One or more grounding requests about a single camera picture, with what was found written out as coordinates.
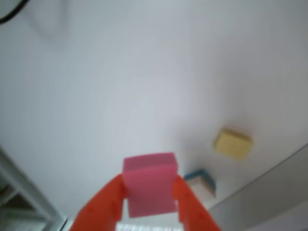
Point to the pale grey frame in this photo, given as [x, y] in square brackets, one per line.
[24, 192]

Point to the white cardboard box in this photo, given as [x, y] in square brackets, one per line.
[264, 199]

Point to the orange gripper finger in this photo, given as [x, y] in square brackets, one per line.
[101, 211]
[192, 214]

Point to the white and blue block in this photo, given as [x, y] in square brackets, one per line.
[202, 188]

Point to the pink foam cuboid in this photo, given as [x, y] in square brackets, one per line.
[149, 185]

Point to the blue foam cuboid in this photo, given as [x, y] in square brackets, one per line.
[204, 175]

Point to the yellow foam cuboid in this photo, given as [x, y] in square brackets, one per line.
[232, 145]

